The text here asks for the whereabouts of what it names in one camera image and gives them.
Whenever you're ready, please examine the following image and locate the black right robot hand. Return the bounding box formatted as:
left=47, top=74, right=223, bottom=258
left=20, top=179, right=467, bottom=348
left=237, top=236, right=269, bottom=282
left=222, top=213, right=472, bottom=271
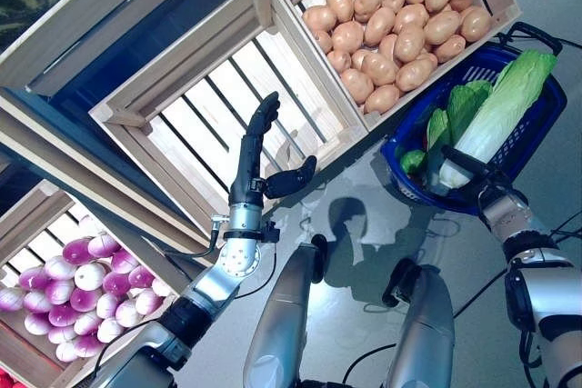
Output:
left=439, top=144, right=519, bottom=205

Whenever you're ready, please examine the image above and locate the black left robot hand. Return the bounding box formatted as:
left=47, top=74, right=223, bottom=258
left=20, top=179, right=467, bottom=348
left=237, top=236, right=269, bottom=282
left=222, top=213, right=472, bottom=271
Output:
left=228, top=91, right=318, bottom=207

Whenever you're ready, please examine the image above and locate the blue plastic shopping basket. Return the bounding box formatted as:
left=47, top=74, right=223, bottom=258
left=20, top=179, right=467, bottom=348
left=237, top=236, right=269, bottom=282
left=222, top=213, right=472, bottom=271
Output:
left=380, top=22, right=568, bottom=216

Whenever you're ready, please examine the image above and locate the wooden cabbage crate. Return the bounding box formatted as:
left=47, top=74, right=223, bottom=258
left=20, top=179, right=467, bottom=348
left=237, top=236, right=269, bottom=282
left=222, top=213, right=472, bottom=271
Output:
left=88, top=0, right=369, bottom=239

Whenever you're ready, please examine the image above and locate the round green vegetable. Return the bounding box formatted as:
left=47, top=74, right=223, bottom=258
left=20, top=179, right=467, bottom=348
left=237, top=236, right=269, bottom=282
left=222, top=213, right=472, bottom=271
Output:
left=399, top=149, right=427, bottom=175

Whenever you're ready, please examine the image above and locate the black left robot foot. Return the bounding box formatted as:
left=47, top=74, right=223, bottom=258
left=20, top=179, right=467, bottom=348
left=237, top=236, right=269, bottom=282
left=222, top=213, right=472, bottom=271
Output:
left=310, top=233, right=329, bottom=284

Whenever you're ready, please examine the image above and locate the black robot foot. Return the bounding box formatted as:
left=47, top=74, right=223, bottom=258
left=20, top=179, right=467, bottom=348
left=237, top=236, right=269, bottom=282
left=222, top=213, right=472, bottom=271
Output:
left=383, top=258, right=422, bottom=310
left=310, top=233, right=329, bottom=284

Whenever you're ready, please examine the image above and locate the black right robot foot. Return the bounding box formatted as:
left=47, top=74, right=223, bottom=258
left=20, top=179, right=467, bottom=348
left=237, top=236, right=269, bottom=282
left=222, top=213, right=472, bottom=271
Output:
left=383, top=258, right=422, bottom=310

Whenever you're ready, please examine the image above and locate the wooden display shelf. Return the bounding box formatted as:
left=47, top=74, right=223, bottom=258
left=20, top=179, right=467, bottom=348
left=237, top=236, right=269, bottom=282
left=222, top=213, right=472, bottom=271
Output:
left=0, top=0, right=524, bottom=271

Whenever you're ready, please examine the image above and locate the silver left robot leg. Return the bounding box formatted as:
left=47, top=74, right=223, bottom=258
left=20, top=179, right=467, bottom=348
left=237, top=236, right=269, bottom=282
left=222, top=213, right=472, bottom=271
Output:
left=243, top=242, right=319, bottom=388

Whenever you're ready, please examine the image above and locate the silver robot leg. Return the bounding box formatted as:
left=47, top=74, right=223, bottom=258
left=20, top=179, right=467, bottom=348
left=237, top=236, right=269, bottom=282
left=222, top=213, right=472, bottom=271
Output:
left=386, top=264, right=456, bottom=388
left=243, top=242, right=319, bottom=388

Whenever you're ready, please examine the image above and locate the silver right robot leg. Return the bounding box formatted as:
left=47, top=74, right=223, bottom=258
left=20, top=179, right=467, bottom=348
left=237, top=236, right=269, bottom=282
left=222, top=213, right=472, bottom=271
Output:
left=386, top=264, right=456, bottom=388

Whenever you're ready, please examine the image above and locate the wooden pumpkin crate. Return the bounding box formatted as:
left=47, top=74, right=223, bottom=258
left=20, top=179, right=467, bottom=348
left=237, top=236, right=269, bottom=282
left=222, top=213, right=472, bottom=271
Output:
left=0, top=0, right=292, bottom=96

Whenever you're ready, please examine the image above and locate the wooden turnip crate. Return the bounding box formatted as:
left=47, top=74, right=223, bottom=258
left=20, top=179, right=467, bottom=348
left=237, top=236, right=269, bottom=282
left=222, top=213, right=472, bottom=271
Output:
left=0, top=178, right=183, bottom=388

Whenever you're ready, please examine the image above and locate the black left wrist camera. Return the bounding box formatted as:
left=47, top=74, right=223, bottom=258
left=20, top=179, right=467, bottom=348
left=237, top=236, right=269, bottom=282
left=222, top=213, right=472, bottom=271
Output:
left=261, top=219, right=280, bottom=244

